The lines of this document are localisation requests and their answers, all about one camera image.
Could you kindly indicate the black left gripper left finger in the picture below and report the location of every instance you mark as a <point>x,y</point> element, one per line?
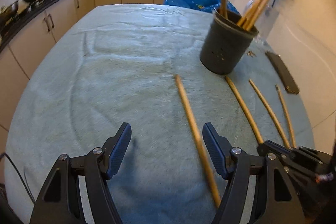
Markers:
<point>59,200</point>

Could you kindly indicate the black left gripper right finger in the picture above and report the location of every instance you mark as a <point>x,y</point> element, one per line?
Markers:
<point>275,199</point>

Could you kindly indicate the wooden chopstick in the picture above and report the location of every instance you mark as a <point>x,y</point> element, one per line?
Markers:
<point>287,116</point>
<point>271,114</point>
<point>245,110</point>
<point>198,143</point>

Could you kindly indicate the beige lower kitchen cabinets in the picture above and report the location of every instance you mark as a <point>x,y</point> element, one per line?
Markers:
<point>31,39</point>

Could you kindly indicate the black flat phone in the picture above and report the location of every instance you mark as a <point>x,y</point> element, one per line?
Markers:
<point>283,73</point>

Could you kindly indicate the dark grey utensil holder cup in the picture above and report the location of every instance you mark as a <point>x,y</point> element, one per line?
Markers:
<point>225,43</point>

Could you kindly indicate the light blue towel table cover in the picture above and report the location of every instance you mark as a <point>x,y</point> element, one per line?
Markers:
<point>117,64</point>

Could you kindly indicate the wooden chopsticks right in cup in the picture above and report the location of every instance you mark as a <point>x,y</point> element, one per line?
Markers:
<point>248,20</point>

